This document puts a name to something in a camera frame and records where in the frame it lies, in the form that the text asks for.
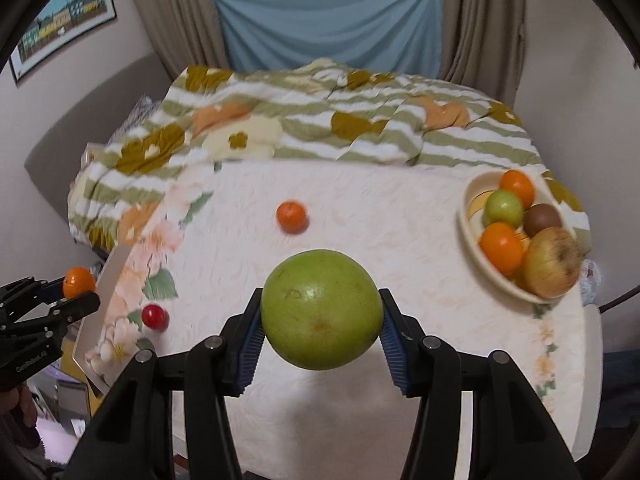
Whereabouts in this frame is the small orange fruit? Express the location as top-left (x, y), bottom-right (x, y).
top-left (62, 266), bottom-right (96, 299)

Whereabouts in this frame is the orange mandarin in bowl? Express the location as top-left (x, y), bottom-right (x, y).
top-left (499, 169), bottom-right (535, 209)

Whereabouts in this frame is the green apple in bowl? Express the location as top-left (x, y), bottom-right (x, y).
top-left (483, 188), bottom-right (524, 229)

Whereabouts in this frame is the green apple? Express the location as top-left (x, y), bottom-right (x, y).
top-left (483, 188), bottom-right (524, 229)
top-left (260, 249), bottom-right (384, 370)

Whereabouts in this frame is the green striped floral quilt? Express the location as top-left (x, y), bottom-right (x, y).
top-left (67, 58), bottom-right (592, 252)

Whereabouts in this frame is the framed landscape picture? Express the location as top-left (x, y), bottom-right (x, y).
top-left (9, 0), bottom-right (117, 84)

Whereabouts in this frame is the large brownish apple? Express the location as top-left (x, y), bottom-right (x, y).
top-left (523, 226), bottom-right (582, 299)

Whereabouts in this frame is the brown kiwi in bowl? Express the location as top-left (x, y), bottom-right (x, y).
top-left (523, 204), bottom-right (563, 237)

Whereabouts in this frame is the small mandarin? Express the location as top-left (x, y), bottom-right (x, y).
top-left (276, 200), bottom-right (308, 234)

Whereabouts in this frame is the blue hanging cloth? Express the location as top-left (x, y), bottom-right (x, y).
top-left (215, 0), bottom-right (442, 78)

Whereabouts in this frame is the white floral tablecloth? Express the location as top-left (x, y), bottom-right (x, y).
top-left (85, 159), bottom-right (586, 479)

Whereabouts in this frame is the left beige curtain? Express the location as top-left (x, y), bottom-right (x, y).
top-left (134, 0), bottom-right (229, 77)

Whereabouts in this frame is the beige curtain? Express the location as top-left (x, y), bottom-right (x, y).
top-left (134, 0), bottom-right (229, 77)
top-left (439, 0), bottom-right (526, 106)

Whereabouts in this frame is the cream fruit bowl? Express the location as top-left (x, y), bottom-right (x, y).
top-left (457, 170), bottom-right (584, 306)

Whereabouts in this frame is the orange mandarin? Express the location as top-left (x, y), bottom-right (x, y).
top-left (478, 221), bottom-right (525, 276)
top-left (499, 169), bottom-right (535, 209)

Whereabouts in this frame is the right beige curtain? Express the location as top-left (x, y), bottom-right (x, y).
top-left (439, 0), bottom-right (526, 106)

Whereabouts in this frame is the grey padded headboard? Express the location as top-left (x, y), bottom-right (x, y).
top-left (24, 54), bottom-right (171, 219)

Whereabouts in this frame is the person's left hand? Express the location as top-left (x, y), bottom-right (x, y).
top-left (1, 382), bottom-right (37, 439)

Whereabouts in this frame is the red cherry tomato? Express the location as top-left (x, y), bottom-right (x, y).
top-left (141, 304), bottom-right (169, 332)

